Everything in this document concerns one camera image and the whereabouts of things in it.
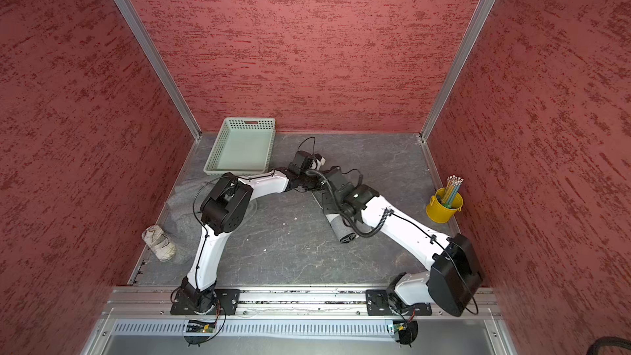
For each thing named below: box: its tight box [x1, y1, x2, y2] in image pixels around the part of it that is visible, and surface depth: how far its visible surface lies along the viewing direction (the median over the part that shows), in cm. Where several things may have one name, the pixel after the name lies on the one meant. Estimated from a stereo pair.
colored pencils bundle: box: [442, 174, 465, 208], surface depth 87 cm
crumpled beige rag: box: [141, 224, 177, 263], surface depth 85 cm
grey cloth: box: [165, 178, 208, 266], surface depth 87 cm
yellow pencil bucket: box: [425, 187, 465, 225], surface depth 89 cm
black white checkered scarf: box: [325, 212, 370, 244], surface depth 86 cm
